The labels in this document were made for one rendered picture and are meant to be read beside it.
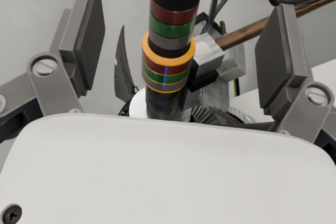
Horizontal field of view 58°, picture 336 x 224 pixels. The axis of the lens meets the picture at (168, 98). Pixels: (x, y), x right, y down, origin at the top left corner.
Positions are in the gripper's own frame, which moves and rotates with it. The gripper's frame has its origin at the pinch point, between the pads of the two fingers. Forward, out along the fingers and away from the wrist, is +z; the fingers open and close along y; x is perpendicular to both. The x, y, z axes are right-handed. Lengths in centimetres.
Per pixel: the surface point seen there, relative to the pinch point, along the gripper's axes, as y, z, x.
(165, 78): -0.4, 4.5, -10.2
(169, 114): 0.5, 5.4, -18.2
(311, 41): 70, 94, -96
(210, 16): 2.2, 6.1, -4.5
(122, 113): -8, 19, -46
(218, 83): 15, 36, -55
